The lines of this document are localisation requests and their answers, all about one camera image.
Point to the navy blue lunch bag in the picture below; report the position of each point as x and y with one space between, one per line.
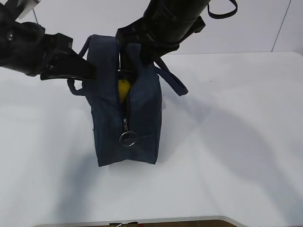
129 130

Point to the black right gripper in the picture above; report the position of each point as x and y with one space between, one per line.
164 25

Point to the yellow lemon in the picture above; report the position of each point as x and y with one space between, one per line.
123 89

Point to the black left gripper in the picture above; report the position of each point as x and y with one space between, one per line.
26 48

